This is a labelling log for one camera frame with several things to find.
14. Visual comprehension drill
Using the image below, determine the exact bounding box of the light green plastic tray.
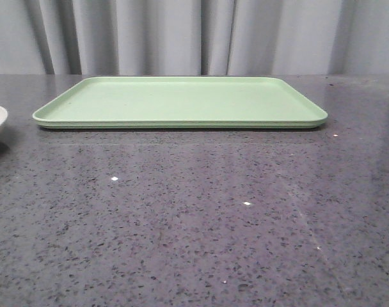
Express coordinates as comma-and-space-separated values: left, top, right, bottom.
33, 77, 328, 129

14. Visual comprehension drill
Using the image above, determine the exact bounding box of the grey pleated curtain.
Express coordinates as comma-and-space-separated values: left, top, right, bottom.
0, 1, 389, 75

